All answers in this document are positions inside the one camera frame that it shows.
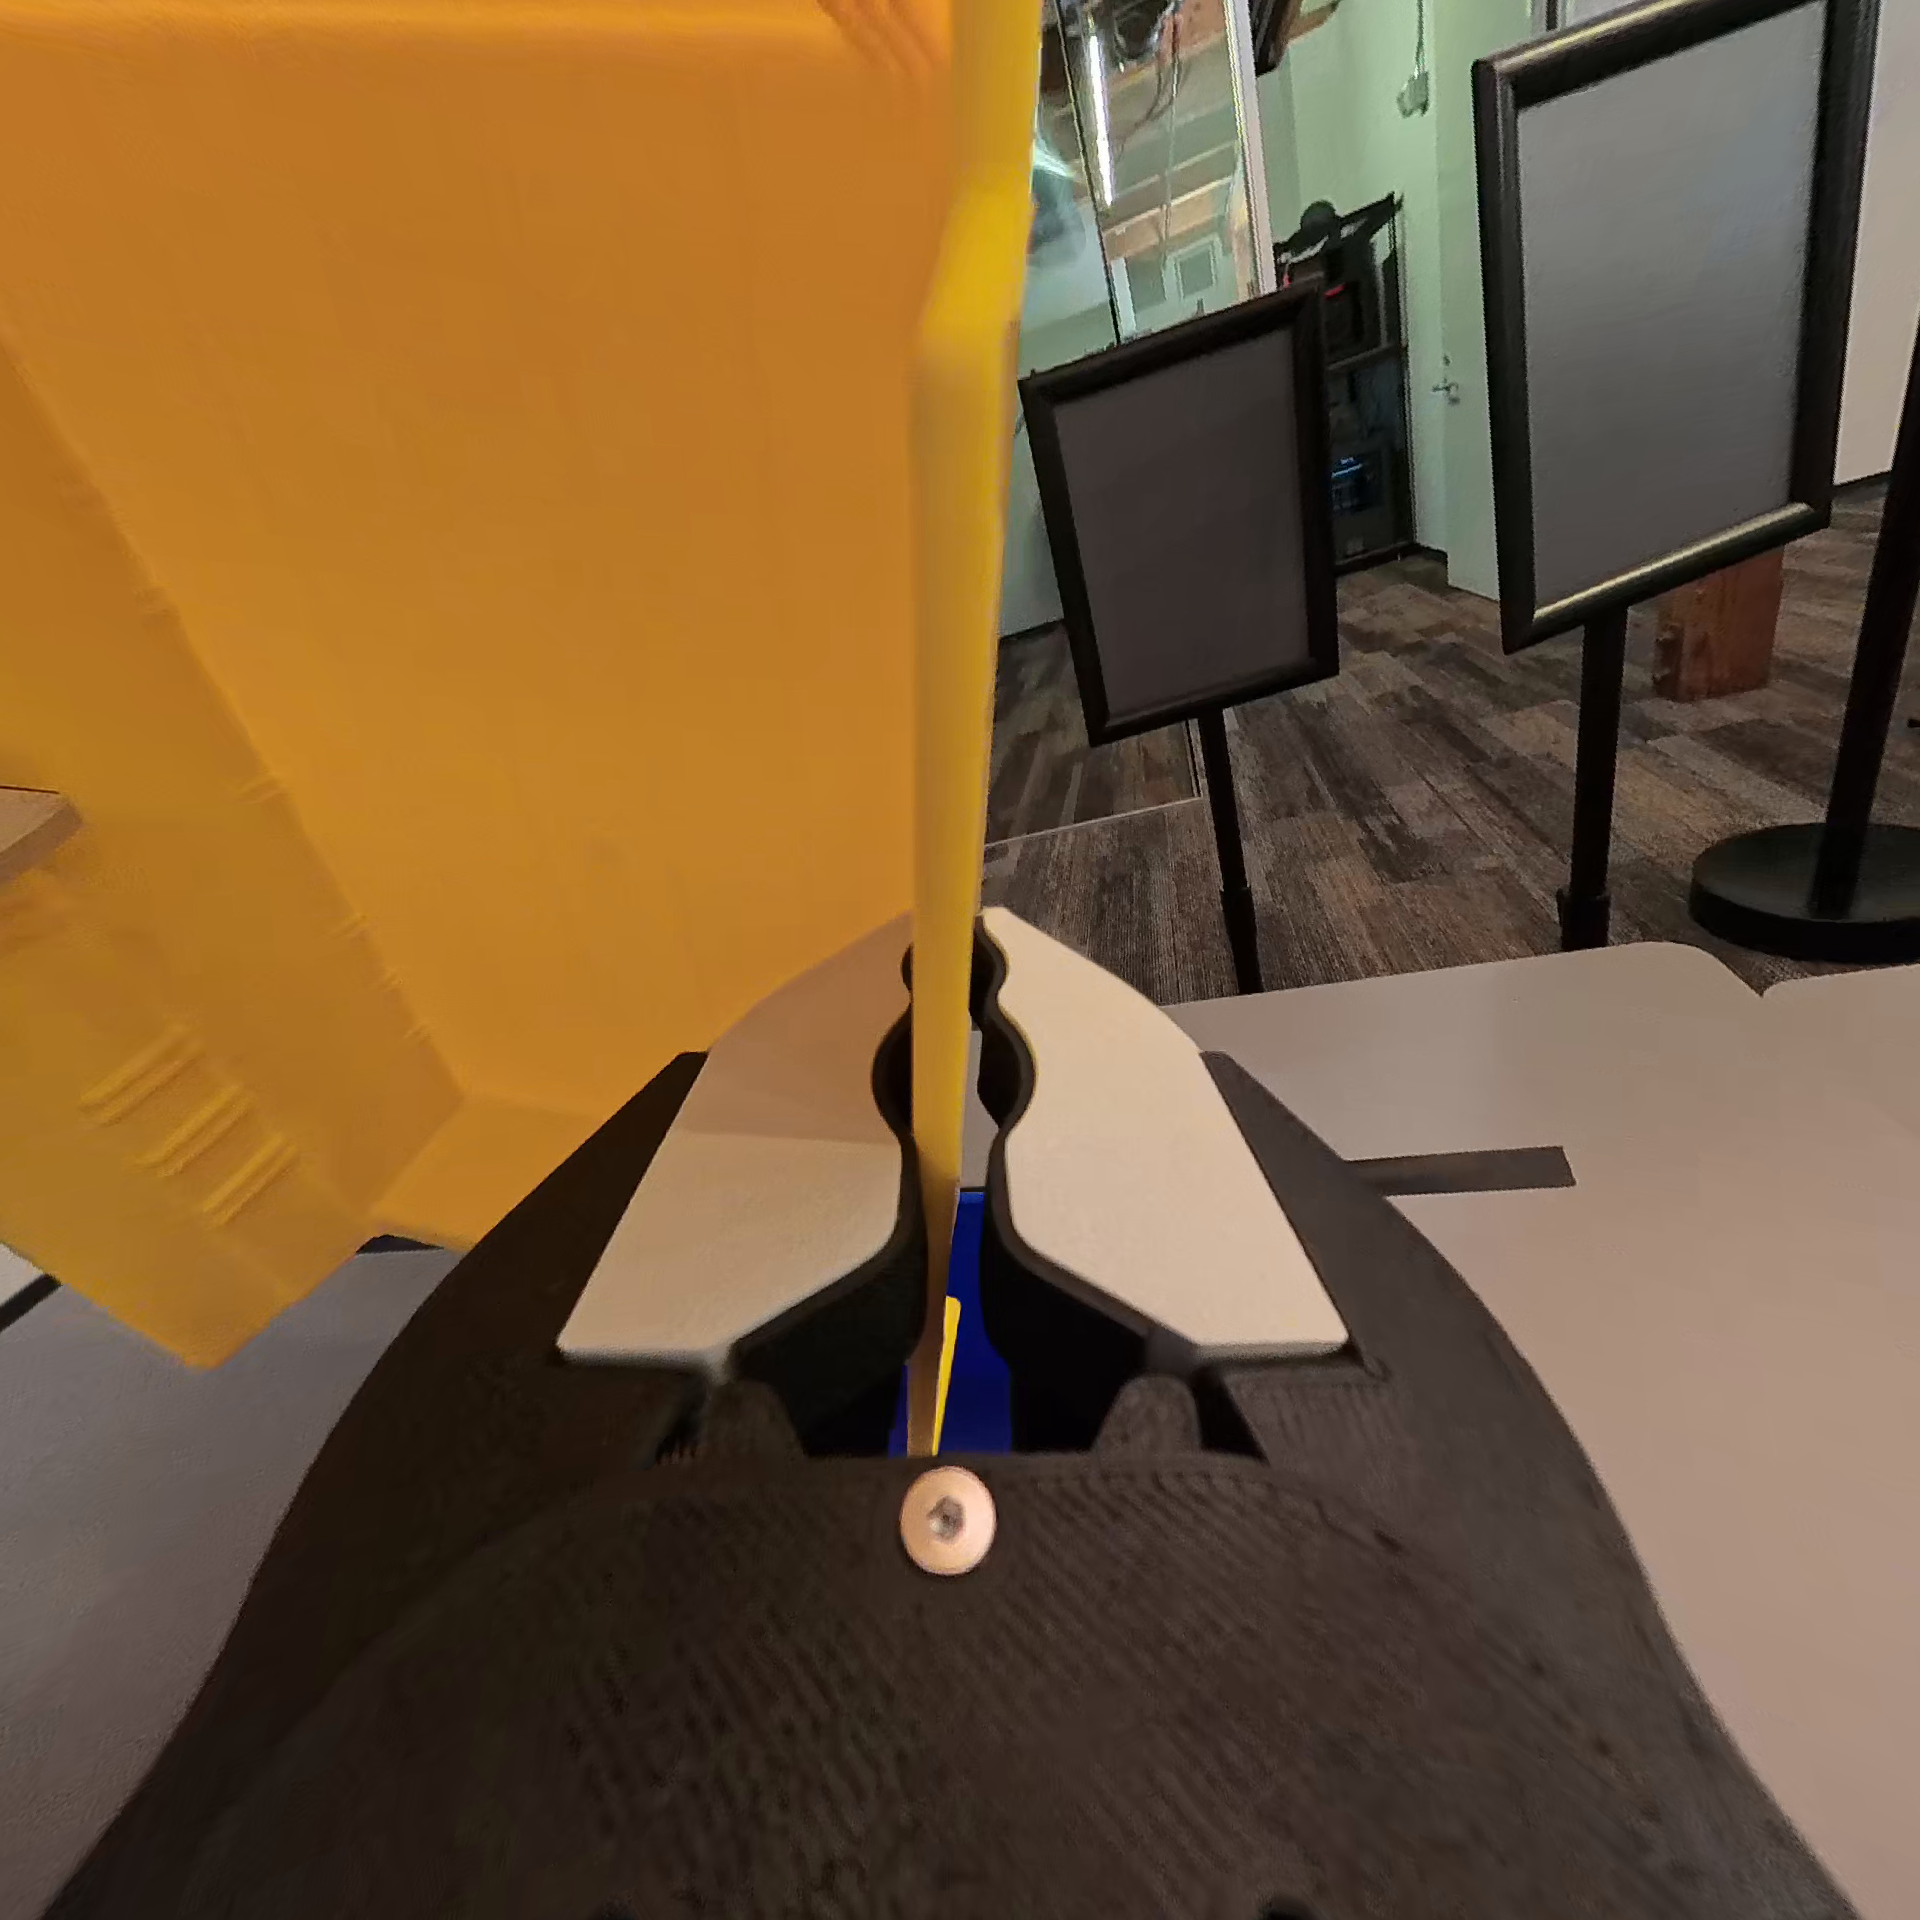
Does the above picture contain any blue plastic box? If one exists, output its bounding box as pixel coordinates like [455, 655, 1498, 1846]
[884, 1191, 1022, 1459]

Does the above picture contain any black framed sign stand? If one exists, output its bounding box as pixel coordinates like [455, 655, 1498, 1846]
[1020, 284, 1344, 995]
[1472, 0, 1879, 950]

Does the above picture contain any wooden post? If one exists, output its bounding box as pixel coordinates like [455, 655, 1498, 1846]
[1649, 546, 1787, 704]

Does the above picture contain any grey mat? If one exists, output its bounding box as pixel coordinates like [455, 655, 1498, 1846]
[0, 1243, 452, 1727]

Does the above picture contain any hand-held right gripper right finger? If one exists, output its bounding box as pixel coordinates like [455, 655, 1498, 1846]
[974, 906, 1355, 1380]

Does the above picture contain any black pole stand round base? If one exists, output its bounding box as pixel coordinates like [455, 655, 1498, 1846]
[1691, 313, 1920, 962]

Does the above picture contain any yellow plastic box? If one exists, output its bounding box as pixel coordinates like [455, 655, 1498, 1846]
[0, 0, 1043, 1459]

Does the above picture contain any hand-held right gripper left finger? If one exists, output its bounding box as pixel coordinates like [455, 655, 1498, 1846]
[554, 917, 930, 1380]

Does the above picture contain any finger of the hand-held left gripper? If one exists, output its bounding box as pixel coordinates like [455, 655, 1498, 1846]
[0, 785, 83, 889]

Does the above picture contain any black shelf rack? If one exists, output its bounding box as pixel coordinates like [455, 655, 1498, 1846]
[1273, 193, 1419, 572]

